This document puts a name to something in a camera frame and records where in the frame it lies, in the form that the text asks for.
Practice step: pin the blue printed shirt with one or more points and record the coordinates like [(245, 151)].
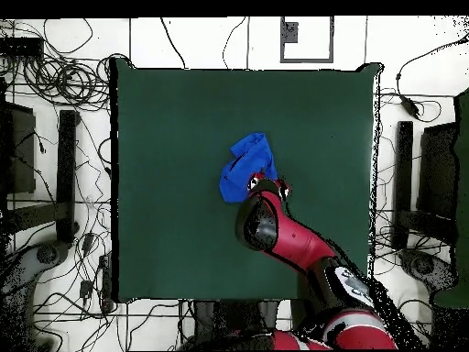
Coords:
[(242, 161)]

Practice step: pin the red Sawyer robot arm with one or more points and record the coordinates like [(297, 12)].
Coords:
[(293, 238)]

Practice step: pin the black flat box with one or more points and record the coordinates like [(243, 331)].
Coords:
[(20, 47)]

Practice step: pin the dark green table cloth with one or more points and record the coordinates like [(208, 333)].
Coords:
[(183, 128)]

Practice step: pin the dark grey square tag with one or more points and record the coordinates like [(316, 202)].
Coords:
[(290, 32)]

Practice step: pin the black power adapter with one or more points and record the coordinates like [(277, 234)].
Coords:
[(409, 106)]

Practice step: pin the black power strip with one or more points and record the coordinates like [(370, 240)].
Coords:
[(106, 278)]

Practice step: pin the dark box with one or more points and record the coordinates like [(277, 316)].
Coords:
[(20, 154), (438, 172)]

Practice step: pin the grey chair base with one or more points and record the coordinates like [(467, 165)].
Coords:
[(47, 253), (421, 264)]

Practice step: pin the small black adapter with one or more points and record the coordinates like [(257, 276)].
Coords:
[(85, 289)]

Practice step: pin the green hanging cloth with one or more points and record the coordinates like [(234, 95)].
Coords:
[(463, 183)]

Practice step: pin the grey square floor frame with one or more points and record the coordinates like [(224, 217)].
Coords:
[(307, 59)]

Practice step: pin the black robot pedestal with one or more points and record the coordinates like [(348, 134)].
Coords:
[(234, 319)]

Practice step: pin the black frame leg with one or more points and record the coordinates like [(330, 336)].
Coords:
[(403, 176), (66, 165)]

